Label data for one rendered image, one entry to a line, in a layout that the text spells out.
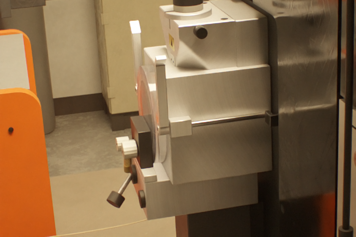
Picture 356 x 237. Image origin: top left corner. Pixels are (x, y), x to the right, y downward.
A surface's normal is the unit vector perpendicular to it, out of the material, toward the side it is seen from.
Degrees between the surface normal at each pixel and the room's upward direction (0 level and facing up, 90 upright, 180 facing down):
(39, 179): 90
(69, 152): 0
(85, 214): 0
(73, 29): 90
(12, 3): 90
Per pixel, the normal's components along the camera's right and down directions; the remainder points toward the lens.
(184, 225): -0.98, 0.12
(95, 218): -0.05, -0.94
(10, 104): 0.21, 0.31
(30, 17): 0.57, 0.24
